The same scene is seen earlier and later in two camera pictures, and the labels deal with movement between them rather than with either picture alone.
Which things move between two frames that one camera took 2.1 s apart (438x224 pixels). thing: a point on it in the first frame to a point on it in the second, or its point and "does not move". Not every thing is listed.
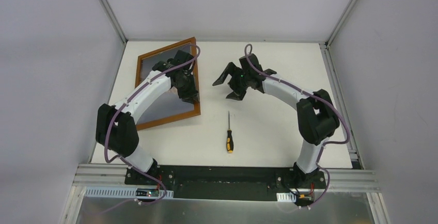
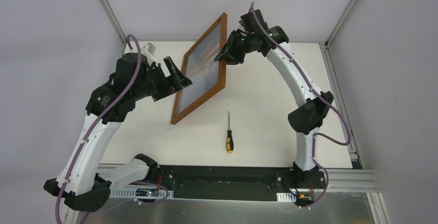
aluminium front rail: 114,175 does not move
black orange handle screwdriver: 229,144 does not move
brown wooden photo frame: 171,107 to 207,75
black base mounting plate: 228,182 does not move
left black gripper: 188,90 to 164,82
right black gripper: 236,80 to 236,45
